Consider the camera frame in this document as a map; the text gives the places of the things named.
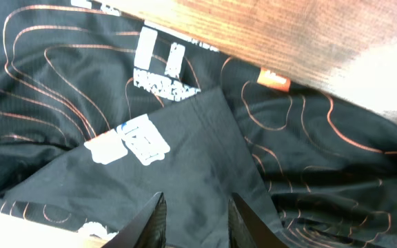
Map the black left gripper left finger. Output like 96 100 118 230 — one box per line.
102 192 167 248

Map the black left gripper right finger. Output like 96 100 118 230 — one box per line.
228 193 287 248

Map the black shirt with orange lines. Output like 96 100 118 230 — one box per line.
0 1 397 247

